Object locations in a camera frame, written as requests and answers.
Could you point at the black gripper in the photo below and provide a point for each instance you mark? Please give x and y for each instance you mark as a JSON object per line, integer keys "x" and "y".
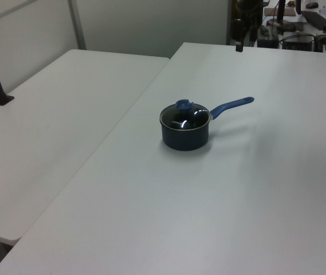
{"x": 247, "y": 11}

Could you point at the glass lid with blue knob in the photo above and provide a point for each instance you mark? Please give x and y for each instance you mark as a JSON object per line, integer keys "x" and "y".
{"x": 184, "y": 116}

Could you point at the dark blue saucepan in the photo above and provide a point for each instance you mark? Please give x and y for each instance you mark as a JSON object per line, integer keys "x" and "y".
{"x": 184, "y": 140}

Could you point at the grey control box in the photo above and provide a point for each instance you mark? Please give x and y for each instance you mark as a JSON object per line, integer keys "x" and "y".
{"x": 267, "y": 35}

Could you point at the black stand with round base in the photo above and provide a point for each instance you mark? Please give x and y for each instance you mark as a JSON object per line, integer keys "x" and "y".
{"x": 280, "y": 14}

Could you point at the dark electronics box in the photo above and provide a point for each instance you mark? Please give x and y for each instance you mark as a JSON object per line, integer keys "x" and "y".
{"x": 298, "y": 43}

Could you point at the dark computer mouse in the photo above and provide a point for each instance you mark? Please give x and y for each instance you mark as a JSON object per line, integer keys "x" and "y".
{"x": 312, "y": 4}

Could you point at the black flat bar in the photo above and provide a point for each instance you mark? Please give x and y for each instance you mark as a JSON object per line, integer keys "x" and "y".
{"x": 320, "y": 19}

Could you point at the grey metal partition post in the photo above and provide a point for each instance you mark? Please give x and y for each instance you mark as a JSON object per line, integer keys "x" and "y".
{"x": 76, "y": 24}

